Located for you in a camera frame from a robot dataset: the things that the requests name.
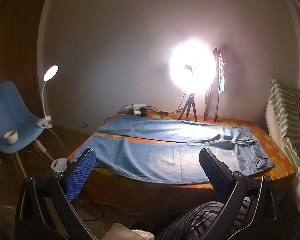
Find blue shell chair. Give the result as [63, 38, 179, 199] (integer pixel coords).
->
[0, 81, 55, 178]

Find white power strip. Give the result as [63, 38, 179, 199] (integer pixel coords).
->
[126, 103, 146, 115]

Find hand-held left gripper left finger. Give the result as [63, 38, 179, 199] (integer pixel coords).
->
[14, 147, 98, 240]

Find green striped white pillow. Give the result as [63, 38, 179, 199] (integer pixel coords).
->
[265, 78, 300, 215]

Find colourful patterned cloth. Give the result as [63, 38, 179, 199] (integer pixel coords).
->
[218, 51, 227, 96]

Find orange floral blanket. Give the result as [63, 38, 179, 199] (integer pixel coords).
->
[68, 109, 297, 214]

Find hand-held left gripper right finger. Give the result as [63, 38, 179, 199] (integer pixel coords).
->
[199, 148, 283, 240]

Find black cable with switch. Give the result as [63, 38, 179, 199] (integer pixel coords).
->
[146, 106, 184, 118]

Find white fan heater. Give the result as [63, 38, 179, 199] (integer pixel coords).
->
[51, 157, 69, 174]

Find fluffy white slipper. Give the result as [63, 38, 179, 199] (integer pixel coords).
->
[130, 229, 155, 240]

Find white clip lamp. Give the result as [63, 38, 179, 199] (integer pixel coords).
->
[36, 65, 59, 130]

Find white cup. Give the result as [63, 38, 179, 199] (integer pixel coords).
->
[4, 130, 18, 145]

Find person's striped trouser leg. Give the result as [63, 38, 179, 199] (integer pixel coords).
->
[156, 197, 252, 240]

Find blue denim pants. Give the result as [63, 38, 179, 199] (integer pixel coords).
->
[97, 114, 275, 185]

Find bright ring light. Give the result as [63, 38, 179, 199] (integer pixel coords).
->
[169, 39, 219, 97]

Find brown wooden door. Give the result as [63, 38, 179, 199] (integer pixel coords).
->
[0, 0, 47, 130]

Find white lamp cable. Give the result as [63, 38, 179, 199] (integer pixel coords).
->
[46, 126, 72, 156]

